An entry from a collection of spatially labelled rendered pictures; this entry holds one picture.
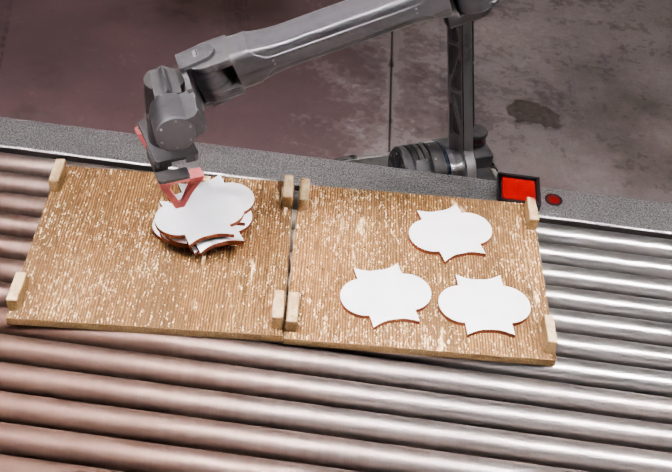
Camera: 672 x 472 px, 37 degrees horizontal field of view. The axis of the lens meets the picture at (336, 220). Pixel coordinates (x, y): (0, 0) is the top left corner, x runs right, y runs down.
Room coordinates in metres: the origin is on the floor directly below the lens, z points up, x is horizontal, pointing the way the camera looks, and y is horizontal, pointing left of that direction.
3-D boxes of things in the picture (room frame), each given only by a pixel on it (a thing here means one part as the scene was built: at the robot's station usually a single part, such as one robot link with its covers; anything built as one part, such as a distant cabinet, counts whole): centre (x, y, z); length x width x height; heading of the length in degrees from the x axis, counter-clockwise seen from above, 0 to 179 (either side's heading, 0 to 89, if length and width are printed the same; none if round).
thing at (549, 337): (1.00, -0.34, 0.95); 0.06 x 0.02 x 0.03; 2
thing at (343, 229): (1.13, -0.14, 0.93); 0.41 x 0.35 x 0.02; 92
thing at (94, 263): (1.12, 0.27, 0.93); 0.41 x 0.35 x 0.02; 93
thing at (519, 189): (1.36, -0.32, 0.92); 0.06 x 0.06 x 0.01; 88
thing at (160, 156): (1.13, 0.26, 1.17); 0.10 x 0.07 x 0.07; 27
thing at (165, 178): (1.10, 0.24, 1.10); 0.07 x 0.07 x 0.09; 27
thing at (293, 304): (0.99, 0.05, 0.95); 0.06 x 0.02 x 0.03; 2
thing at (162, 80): (1.13, 0.26, 1.23); 0.07 x 0.06 x 0.07; 20
